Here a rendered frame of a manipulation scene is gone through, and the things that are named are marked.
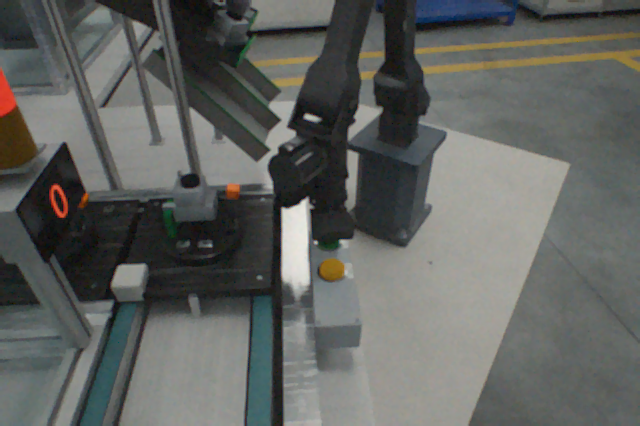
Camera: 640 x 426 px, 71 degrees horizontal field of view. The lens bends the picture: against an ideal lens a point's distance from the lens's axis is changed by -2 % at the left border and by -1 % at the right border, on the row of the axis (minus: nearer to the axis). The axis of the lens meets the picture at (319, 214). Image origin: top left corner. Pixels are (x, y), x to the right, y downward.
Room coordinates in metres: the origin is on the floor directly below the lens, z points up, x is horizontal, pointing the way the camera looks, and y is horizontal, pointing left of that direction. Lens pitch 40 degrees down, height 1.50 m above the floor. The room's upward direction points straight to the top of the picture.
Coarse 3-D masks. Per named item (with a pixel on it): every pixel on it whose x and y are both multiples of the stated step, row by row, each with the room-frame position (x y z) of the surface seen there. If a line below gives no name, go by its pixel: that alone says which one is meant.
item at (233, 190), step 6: (228, 186) 0.58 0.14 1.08; (234, 186) 0.58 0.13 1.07; (240, 186) 0.59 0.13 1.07; (222, 192) 0.58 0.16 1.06; (228, 192) 0.57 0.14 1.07; (234, 192) 0.57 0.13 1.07; (234, 198) 0.57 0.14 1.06; (228, 204) 0.57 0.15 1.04; (234, 204) 0.57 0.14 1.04; (228, 210) 0.57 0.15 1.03; (234, 210) 0.57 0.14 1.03; (228, 216) 0.57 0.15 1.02; (234, 216) 0.57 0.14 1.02; (228, 222) 0.57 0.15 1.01; (234, 222) 0.57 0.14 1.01
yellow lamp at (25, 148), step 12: (0, 120) 0.36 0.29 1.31; (12, 120) 0.37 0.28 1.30; (0, 132) 0.36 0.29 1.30; (12, 132) 0.37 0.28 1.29; (24, 132) 0.38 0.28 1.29; (0, 144) 0.36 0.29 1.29; (12, 144) 0.36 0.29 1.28; (24, 144) 0.37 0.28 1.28; (0, 156) 0.35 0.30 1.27; (12, 156) 0.36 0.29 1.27; (24, 156) 0.37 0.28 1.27; (0, 168) 0.35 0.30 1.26
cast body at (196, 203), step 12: (180, 180) 0.57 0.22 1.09; (192, 180) 0.57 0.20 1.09; (204, 180) 0.59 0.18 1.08; (180, 192) 0.55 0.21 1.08; (192, 192) 0.55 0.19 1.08; (204, 192) 0.57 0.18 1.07; (168, 204) 0.57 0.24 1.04; (180, 204) 0.55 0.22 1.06; (192, 204) 0.55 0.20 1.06; (204, 204) 0.56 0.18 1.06; (216, 204) 0.58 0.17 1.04; (180, 216) 0.55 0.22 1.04; (192, 216) 0.55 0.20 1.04; (204, 216) 0.55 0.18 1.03
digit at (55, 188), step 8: (56, 168) 0.40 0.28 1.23; (48, 176) 0.38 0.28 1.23; (56, 176) 0.39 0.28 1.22; (48, 184) 0.37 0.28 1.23; (56, 184) 0.39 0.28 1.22; (64, 184) 0.40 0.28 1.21; (40, 192) 0.36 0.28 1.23; (48, 192) 0.37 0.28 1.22; (56, 192) 0.38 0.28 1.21; (64, 192) 0.39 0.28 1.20; (48, 200) 0.36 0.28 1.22; (56, 200) 0.38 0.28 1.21; (64, 200) 0.39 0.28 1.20; (48, 208) 0.36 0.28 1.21; (56, 208) 0.37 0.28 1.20; (64, 208) 0.38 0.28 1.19; (72, 208) 0.40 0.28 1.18; (56, 216) 0.36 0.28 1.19; (64, 216) 0.38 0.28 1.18; (56, 224) 0.36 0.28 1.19; (64, 224) 0.37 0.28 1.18
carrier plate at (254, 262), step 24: (144, 216) 0.63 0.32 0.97; (240, 216) 0.63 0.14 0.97; (264, 216) 0.63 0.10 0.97; (144, 240) 0.57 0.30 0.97; (264, 240) 0.57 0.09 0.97; (168, 264) 0.51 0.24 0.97; (216, 264) 0.51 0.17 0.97; (240, 264) 0.51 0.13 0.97; (264, 264) 0.51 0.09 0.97; (168, 288) 0.46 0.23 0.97; (192, 288) 0.46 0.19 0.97; (216, 288) 0.46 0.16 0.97; (240, 288) 0.46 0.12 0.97; (264, 288) 0.46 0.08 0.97
